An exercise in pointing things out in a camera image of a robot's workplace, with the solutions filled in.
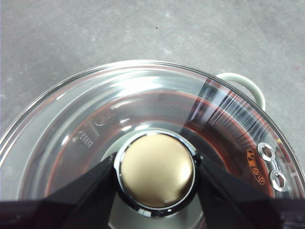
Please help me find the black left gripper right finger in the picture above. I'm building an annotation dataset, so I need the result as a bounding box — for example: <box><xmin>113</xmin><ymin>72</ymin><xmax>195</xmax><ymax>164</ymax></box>
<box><xmin>197</xmin><ymin>156</ymin><xmax>305</xmax><ymax>229</ymax></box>

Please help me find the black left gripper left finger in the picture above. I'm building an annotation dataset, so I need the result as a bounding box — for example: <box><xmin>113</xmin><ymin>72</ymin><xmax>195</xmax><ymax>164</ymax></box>
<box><xmin>0</xmin><ymin>155</ymin><xmax>117</xmax><ymax>229</ymax></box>

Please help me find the glass lid with green knob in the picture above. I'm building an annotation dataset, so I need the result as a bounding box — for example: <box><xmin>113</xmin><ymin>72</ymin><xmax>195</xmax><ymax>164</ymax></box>
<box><xmin>0</xmin><ymin>59</ymin><xmax>305</xmax><ymax>229</ymax></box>

